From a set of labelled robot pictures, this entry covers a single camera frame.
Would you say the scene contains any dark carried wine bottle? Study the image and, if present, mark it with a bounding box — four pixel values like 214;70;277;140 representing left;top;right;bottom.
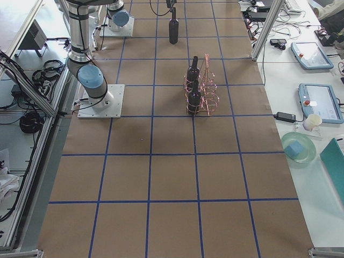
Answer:
169;7;179;45

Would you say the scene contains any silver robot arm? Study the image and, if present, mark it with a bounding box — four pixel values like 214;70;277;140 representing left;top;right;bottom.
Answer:
67;1;130;110
107;0;130;32

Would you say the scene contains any dark wine bottle far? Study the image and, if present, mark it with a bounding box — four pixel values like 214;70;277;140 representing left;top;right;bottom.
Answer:
186;56;199;91

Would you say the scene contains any dark wine bottle near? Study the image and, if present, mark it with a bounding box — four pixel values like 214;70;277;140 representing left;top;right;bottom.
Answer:
187;80;201;116

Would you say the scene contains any black webcam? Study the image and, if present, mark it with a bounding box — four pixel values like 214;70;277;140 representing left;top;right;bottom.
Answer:
269;39;286;50

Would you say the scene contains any grey control box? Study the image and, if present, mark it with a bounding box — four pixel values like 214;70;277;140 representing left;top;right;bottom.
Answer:
15;20;47;57

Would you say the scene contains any teach pendant far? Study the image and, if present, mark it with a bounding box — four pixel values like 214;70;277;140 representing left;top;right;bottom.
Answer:
291;42;334;70

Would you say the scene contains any teach pendant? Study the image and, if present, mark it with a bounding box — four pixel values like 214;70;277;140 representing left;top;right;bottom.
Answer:
291;42;334;70
298;83;343;124

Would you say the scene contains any black power adapter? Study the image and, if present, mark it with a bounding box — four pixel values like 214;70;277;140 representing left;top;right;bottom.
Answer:
274;112;296;123

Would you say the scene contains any teach pendant near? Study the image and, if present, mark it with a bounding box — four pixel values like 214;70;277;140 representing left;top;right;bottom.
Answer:
298;83;343;124

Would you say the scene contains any white paper cup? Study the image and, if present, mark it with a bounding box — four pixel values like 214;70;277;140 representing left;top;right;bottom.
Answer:
303;113;323;131

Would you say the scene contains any green glass plate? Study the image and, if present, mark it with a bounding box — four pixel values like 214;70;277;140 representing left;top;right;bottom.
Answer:
281;132;317;163

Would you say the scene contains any blue foam block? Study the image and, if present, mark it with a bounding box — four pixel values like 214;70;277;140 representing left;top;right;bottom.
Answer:
284;140;305;159

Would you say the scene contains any teal board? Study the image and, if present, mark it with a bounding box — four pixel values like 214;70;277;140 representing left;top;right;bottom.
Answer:
320;138;343;204

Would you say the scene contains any white crumpled cloth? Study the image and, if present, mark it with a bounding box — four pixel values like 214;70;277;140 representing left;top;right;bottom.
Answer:
1;167;19;202

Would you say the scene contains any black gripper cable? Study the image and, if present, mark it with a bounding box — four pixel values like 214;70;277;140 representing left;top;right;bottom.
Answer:
149;0;173;17

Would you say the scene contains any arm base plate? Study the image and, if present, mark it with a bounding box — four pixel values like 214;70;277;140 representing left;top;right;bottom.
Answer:
100;17;134;38
77;84;125;119

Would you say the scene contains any copper wire wine basket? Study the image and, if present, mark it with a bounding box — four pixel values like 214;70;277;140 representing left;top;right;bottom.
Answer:
184;53;220;116

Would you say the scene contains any aluminium frame post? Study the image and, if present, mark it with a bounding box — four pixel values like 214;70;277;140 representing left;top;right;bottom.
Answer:
251;0;284;61

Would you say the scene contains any coiled black cable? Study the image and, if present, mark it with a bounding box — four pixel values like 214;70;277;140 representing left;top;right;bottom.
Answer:
19;111;44;134

